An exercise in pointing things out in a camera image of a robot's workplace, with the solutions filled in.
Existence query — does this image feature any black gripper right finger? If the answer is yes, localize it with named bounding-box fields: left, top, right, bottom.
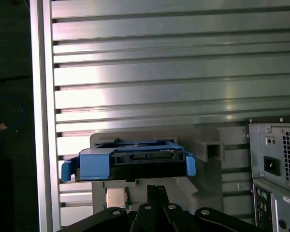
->
left=157, top=185, right=266, bottom=232

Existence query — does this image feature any silver CPU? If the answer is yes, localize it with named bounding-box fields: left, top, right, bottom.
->
left=106, top=187, right=130, bottom=208

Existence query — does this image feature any blue floor cable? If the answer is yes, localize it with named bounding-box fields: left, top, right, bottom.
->
left=0, top=96, right=25, bottom=136

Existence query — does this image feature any hard disk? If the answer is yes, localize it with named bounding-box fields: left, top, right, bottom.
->
left=60, top=141, right=198, bottom=183

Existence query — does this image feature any grey parts rack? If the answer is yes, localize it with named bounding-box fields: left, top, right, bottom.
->
left=89, top=128, right=224, bottom=213

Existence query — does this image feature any black open PC case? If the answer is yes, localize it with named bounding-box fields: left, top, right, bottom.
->
left=246, top=117, right=290, bottom=232

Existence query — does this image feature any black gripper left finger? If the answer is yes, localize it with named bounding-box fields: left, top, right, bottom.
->
left=60, top=185, right=160, bottom=232

